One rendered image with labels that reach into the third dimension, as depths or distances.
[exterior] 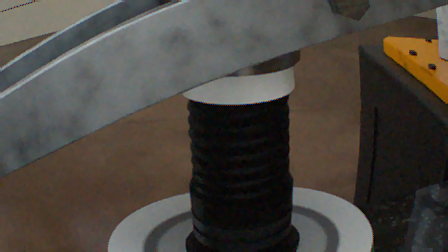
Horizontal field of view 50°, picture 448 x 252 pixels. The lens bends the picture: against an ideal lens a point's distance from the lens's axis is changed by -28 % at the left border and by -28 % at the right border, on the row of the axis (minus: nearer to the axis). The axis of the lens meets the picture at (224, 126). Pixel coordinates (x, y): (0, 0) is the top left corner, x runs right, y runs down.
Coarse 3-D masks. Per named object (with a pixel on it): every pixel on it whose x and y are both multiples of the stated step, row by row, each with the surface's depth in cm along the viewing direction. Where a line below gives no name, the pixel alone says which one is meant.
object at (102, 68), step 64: (128, 0) 40; (192, 0) 30; (256, 0) 31; (320, 0) 32; (384, 0) 32; (64, 64) 29; (128, 64) 31; (192, 64) 31; (256, 64) 32; (0, 128) 30; (64, 128) 31
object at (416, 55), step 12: (384, 48) 136; (396, 48) 127; (408, 48) 127; (420, 48) 129; (432, 48) 130; (396, 60) 128; (408, 60) 120; (420, 60) 117; (432, 60) 118; (444, 60) 119; (420, 72) 113; (432, 72) 108; (444, 72) 108; (432, 84) 107; (444, 84) 100; (444, 96) 101
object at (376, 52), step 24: (360, 48) 142; (360, 72) 146; (384, 72) 126; (408, 72) 121; (360, 96) 148; (384, 96) 129; (408, 96) 112; (432, 96) 105; (360, 120) 151; (384, 120) 132; (408, 120) 113; (432, 120) 99; (360, 144) 152; (384, 144) 133; (408, 144) 115; (432, 144) 100; (360, 168) 153; (384, 168) 134; (408, 168) 116; (432, 168) 100; (360, 192) 153; (384, 192) 134
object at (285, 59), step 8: (160, 0) 36; (168, 0) 34; (288, 56) 35; (296, 56) 36; (264, 64) 35; (272, 64) 35; (280, 64) 35; (288, 64) 36; (240, 72) 34; (248, 72) 35; (256, 72) 35; (264, 72) 35; (272, 72) 35
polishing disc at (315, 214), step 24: (312, 192) 51; (144, 216) 48; (168, 216) 48; (312, 216) 47; (336, 216) 46; (360, 216) 45; (120, 240) 44; (144, 240) 44; (168, 240) 45; (312, 240) 43; (336, 240) 42; (360, 240) 42
